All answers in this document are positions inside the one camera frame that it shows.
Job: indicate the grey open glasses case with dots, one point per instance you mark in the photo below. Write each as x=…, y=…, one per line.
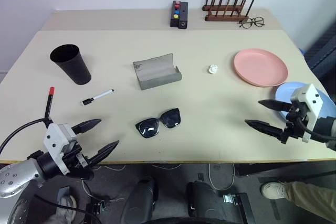
x=157, y=77

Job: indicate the black marker with red cap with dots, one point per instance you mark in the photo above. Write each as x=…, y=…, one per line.
x=50, y=103

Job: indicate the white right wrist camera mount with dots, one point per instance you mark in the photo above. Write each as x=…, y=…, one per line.
x=311, y=98

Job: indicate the plain black box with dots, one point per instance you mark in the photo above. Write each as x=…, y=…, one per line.
x=183, y=22

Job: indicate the black box with coloured buttons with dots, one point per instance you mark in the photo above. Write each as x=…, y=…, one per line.
x=174, y=22

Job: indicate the dark chair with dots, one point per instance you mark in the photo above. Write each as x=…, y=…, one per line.
x=323, y=51

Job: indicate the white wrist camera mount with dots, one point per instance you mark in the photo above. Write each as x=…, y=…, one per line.
x=52, y=134
x=311, y=98

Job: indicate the light blue plate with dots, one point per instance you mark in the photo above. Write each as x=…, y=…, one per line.
x=284, y=93

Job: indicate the white sneaker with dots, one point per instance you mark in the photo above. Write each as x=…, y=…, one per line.
x=273, y=190

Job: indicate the black plastic cup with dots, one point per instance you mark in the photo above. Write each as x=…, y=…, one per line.
x=76, y=72

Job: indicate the black electronic device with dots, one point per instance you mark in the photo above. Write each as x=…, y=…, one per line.
x=95, y=207

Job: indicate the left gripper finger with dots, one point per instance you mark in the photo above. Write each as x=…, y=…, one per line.
x=103, y=153
x=86, y=125

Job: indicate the grey sneaker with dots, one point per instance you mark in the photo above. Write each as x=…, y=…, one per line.
x=68, y=205

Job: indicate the black sunglasses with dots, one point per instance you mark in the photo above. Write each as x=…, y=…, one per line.
x=148, y=129

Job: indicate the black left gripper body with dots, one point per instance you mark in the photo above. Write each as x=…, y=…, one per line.
x=78, y=166

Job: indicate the pink plate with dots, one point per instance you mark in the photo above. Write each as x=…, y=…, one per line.
x=260, y=66

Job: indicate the brown wooden peg rack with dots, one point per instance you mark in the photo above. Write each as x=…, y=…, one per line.
x=223, y=18

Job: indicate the dark rounded shape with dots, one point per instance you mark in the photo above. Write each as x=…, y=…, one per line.
x=139, y=203
x=204, y=203

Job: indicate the black-framed clear eyeglasses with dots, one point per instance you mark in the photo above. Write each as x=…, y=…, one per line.
x=258, y=22

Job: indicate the black table frame beam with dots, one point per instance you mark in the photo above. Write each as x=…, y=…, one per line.
x=275, y=170

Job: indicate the beige trouser leg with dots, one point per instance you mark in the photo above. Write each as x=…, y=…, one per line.
x=312, y=197
x=56, y=219

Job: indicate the crumpled white paper ball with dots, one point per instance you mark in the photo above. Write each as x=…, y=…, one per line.
x=213, y=69

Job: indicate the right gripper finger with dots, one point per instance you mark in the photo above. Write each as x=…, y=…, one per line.
x=267, y=129
x=278, y=105

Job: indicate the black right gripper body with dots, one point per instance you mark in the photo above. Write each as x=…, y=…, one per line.
x=294, y=127

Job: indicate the black metal floor stand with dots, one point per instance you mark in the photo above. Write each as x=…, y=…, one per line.
x=244, y=208

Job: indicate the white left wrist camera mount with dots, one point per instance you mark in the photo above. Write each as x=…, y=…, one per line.
x=52, y=134

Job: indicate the silver robot body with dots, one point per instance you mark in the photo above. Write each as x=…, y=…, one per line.
x=19, y=212

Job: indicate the white marker with black cap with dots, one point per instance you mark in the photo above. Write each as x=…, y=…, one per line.
x=101, y=95

